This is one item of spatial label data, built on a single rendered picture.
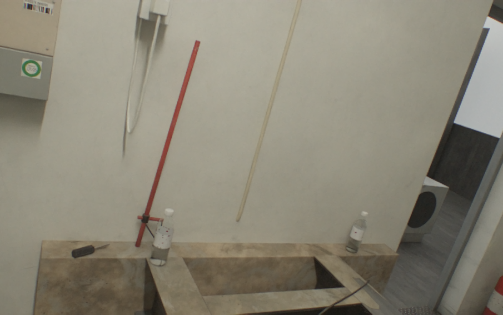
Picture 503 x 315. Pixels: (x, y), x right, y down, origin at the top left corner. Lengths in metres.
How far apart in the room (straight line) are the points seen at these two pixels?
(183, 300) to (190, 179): 0.47
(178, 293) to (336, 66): 1.08
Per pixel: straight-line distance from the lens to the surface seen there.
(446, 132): 8.23
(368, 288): 1.86
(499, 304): 3.49
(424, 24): 2.06
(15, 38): 1.30
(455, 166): 8.26
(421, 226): 4.66
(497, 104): 8.60
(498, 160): 3.15
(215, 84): 1.52
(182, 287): 1.46
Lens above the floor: 1.48
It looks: 15 degrees down
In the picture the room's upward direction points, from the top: 15 degrees clockwise
